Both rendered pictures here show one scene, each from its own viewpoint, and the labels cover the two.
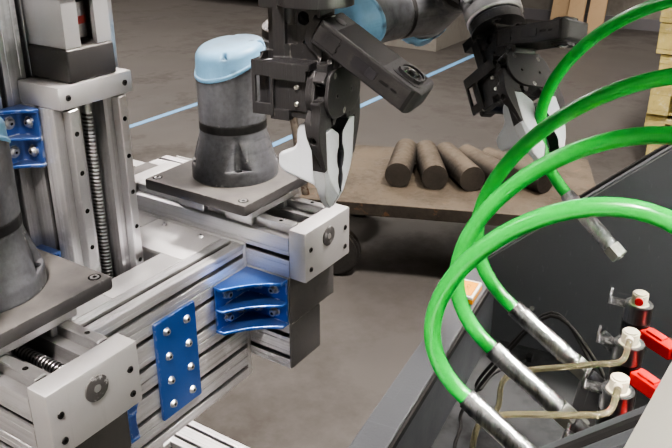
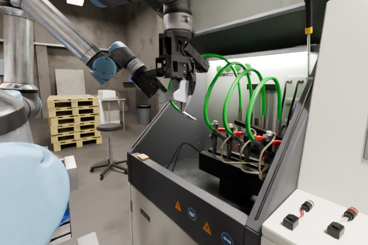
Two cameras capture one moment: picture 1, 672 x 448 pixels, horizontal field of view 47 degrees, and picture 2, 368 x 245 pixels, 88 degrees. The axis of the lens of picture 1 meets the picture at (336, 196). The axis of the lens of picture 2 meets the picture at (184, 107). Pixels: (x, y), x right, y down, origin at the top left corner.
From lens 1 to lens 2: 0.75 m
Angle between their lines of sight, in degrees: 66
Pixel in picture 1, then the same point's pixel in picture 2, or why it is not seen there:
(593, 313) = (162, 151)
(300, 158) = (180, 93)
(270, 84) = (177, 64)
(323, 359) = not seen: outside the picture
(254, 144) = not seen: hidden behind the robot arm
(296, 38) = (177, 50)
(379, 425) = (191, 188)
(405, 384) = (176, 178)
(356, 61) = (197, 56)
